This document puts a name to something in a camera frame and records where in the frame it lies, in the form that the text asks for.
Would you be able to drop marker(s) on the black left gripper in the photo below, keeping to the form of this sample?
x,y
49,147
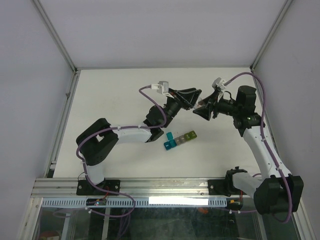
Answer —
x,y
186,99

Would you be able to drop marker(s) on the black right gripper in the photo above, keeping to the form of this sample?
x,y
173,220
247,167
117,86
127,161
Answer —
x,y
211,100

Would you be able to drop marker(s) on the clear pill bottle with capsules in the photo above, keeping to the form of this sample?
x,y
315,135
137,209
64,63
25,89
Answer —
x,y
199,103

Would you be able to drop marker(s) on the multicolour weekly pill organizer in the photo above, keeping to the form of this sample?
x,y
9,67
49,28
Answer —
x,y
173,142

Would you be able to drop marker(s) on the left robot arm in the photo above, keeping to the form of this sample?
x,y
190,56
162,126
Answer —
x,y
97,141

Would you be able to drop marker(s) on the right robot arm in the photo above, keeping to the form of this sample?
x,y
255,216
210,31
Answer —
x,y
277,191

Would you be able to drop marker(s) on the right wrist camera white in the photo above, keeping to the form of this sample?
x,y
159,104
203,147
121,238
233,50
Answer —
x,y
219,84

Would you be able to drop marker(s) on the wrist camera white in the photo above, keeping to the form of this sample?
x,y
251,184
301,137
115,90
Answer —
x,y
219,84
162,87

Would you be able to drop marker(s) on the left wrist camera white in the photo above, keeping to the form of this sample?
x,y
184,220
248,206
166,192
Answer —
x,y
162,87

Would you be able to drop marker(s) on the right aluminium frame post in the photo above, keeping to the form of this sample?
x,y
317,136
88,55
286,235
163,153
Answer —
x,y
271,33

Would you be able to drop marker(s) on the aluminium frame post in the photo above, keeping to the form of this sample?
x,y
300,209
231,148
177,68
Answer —
x,y
54,34
271,33

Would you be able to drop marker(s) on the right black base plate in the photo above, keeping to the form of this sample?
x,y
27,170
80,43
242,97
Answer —
x,y
221,187

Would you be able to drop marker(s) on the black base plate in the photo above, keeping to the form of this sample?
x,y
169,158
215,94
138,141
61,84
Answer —
x,y
97,187
221,187

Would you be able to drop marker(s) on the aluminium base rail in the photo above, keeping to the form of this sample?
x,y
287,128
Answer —
x,y
135,187

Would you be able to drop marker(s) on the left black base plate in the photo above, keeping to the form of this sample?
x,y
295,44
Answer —
x,y
97,187

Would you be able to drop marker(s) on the left aluminium frame post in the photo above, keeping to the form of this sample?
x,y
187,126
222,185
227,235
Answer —
x,y
54,34

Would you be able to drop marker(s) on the grey slotted cable duct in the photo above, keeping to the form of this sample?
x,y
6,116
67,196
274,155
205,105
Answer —
x,y
142,202

